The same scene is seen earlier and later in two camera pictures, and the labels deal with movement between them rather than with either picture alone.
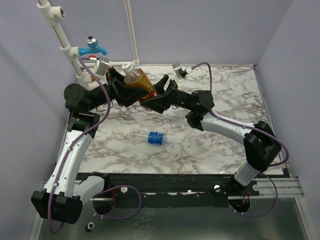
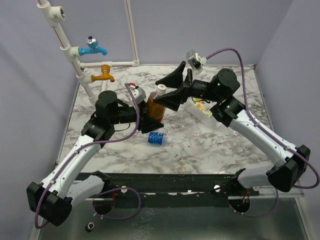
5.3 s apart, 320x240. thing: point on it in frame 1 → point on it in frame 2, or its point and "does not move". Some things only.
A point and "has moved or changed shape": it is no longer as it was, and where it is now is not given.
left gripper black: x=124 y=95 → x=147 y=124
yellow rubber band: x=184 y=169 does not move
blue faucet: x=92 y=43 does not move
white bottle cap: x=127 y=67 has moved or changed shape
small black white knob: x=90 y=226 does not move
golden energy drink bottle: x=136 y=78 has moved or changed shape
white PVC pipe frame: x=55 y=14 does not move
